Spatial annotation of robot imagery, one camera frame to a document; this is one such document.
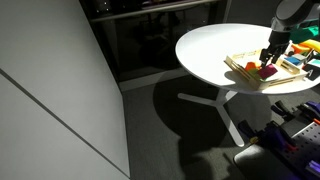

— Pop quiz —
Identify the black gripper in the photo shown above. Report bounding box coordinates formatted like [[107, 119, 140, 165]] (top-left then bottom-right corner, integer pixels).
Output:
[[259, 29, 292, 67]]

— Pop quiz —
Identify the pink block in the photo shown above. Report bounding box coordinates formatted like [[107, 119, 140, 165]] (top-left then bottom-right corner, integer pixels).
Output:
[[257, 63, 279, 80]]

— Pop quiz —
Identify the orange block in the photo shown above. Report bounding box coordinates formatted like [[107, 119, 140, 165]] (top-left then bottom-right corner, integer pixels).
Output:
[[244, 60, 262, 72]]

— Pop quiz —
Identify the light green block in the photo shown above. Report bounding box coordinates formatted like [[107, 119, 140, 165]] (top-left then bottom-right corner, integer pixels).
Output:
[[247, 68, 264, 81]]

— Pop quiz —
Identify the blue block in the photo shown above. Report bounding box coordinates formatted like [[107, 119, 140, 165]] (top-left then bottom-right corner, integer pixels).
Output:
[[284, 55, 303, 67]]

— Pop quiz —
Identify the wooden tray box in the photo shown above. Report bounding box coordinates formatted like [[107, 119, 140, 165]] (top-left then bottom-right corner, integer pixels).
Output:
[[223, 48, 308, 91]]

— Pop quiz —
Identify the gray block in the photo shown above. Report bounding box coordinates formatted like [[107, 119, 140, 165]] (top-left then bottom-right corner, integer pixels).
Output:
[[293, 53, 308, 62]]

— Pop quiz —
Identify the orange yellow printed cube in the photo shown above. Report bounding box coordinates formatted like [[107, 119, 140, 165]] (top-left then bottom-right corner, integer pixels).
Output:
[[288, 43, 311, 56]]

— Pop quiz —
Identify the green plastic item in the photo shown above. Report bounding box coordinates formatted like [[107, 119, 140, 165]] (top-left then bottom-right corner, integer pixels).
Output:
[[289, 25, 320, 44]]

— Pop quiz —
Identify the yellow banana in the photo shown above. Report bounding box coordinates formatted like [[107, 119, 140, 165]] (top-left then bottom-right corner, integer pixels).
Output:
[[298, 38, 320, 54]]

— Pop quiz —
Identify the black card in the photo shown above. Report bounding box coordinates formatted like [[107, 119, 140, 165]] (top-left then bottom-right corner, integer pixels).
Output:
[[301, 63, 320, 82]]

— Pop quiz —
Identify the black clamp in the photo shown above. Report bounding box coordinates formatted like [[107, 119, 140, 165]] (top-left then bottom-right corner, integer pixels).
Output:
[[270, 99, 301, 122]]

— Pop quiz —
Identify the white table base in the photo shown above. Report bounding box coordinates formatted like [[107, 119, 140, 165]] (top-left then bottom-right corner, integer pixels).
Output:
[[177, 88, 246, 148]]

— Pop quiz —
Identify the black perforated breadboard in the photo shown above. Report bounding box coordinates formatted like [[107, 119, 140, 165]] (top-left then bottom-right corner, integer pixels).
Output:
[[276, 121, 320, 180]]

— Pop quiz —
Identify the black platform pad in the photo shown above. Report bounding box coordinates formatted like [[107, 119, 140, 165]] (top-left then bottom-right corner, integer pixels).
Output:
[[233, 143, 296, 180]]

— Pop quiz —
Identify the metal shelf bar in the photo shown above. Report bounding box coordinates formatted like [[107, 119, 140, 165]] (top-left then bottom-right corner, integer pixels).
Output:
[[88, 0, 218, 23]]

